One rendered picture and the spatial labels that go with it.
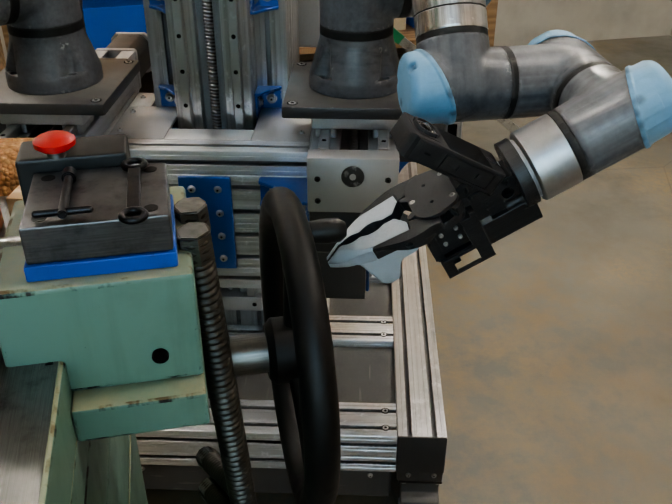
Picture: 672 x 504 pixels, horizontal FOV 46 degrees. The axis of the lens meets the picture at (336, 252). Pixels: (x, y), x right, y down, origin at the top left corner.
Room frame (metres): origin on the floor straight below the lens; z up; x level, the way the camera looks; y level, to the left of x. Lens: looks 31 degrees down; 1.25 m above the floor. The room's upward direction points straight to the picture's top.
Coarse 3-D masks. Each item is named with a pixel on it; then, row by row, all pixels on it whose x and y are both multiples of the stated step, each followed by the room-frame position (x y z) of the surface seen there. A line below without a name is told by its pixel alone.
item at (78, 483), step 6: (78, 444) 0.42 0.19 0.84; (84, 444) 0.44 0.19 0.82; (78, 450) 0.41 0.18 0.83; (84, 450) 0.43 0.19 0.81; (78, 456) 0.41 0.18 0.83; (84, 456) 0.43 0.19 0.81; (78, 462) 0.40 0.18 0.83; (84, 462) 0.42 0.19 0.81; (78, 468) 0.40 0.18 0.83; (84, 468) 0.42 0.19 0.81; (78, 474) 0.40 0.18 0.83; (84, 474) 0.41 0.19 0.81; (78, 480) 0.39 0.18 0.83; (84, 480) 0.41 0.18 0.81; (72, 486) 0.37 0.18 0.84; (78, 486) 0.39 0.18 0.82; (84, 486) 0.41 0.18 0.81; (72, 492) 0.37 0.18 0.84; (78, 492) 0.38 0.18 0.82; (84, 492) 0.40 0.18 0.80; (72, 498) 0.37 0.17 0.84; (78, 498) 0.38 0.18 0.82
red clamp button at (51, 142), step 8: (40, 136) 0.54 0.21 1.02; (48, 136) 0.53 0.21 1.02; (56, 136) 0.53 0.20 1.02; (64, 136) 0.54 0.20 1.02; (72, 136) 0.54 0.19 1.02; (40, 144) 0.53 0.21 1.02; (48, 144) 0.52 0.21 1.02; (56, 144) 0.53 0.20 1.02; (64, 144) 0.53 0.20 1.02; (72, 144) 0.53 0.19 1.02; (48, 152) 0.53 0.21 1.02; (56, 152) 0.53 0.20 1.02
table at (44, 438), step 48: (0, 384) 0.41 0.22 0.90; (48, 384) 0.41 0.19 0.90; (144, 384) 0.44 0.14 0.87; (192, 384) 0.44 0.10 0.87; (0, 432) 0.36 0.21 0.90; (48, 432) 0.36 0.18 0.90; (96, 432) 0.42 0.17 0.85; (144, 432) 0.42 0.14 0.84; (0, 480) 0.32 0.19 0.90; (48, 480) 0.33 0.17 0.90
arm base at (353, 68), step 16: (320, 32) 1.24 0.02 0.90; (336, 32) 1.20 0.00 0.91; (352, 32) 1.19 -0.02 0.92; (368, 32) 1.19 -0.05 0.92; (384, 32) 1.21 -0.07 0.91; (320, 48) 1.22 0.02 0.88; (336, 48) 1.20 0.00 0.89; (352, 48) 1.19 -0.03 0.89; (368, 48) 1.19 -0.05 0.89; (384, 48) 1.21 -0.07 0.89; (320, 64) 1.21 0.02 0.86; (336, 64) 1.19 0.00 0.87; (352, 64) 1.18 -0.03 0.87; (368, 64) 1.18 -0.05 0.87; (384, 64) 1.21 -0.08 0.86; (320, 80) 1.20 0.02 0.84; (336, 80) 1.18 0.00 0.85; (352, 80) 1.18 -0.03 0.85; (368, 80) 1.18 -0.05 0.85; (384, 80) 1.19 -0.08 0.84; (336, 96) 1.18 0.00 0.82; (352, 96) 1.17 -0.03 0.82; (368, 96) 1.17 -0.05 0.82
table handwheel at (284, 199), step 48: (288, 192) 0.59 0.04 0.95; (288, 240) 0.52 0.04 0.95; (288, 288) 0.49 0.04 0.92; (240, 336) 0.56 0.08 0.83; (288, 336) 0.55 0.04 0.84; (288, 384) 0.63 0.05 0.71; (336, 384) 0.44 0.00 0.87; (288, 432) 0.58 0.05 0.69; (336, 432) 0.43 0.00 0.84; (336, 480) 0.43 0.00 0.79
